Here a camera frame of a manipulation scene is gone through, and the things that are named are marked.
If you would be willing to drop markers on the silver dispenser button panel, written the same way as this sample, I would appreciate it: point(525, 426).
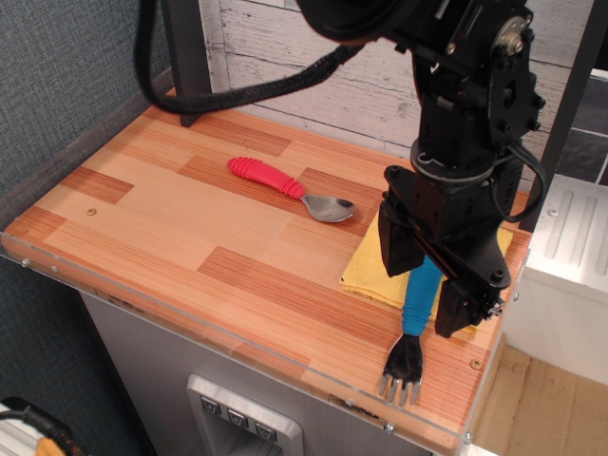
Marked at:
point(240, 418)

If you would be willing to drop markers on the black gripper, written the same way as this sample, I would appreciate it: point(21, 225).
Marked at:
point(457, 228)

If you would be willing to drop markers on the blue handled metal fork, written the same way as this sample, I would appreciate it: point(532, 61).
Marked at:
point(405, 363)

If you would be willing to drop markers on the dark metal post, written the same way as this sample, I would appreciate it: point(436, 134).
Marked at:
point(569, 35)
point(186, 44)

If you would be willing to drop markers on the dark metal left post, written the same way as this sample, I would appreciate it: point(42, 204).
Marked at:
point(186, 44)

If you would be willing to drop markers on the yellow object with black strap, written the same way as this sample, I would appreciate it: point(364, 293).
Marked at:
point(29, 430)

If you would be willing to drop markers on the dark metal right post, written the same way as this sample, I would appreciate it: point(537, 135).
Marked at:
point(569, 35)

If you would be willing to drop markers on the clear acrylic table edge guard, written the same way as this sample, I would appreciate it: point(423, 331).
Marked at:
point(300, 358)

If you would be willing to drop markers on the yellow folded cloth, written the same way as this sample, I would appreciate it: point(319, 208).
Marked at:
point(366, 275)

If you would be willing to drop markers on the white ribbed side unit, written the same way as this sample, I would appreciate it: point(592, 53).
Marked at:
point(559, 309)

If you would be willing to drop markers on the red handled metal spoon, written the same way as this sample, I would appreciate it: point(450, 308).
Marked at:
point(322, 208)

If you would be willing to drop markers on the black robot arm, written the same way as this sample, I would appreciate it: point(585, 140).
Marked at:
point(478, 98)

